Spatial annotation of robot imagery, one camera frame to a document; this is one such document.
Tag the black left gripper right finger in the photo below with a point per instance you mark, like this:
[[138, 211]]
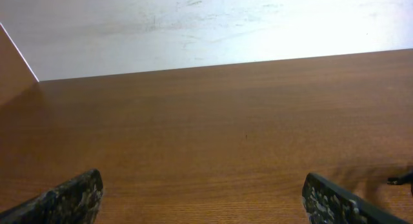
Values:
[[326, 202]]

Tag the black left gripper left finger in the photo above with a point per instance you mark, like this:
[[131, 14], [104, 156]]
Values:
[[77, 200]]

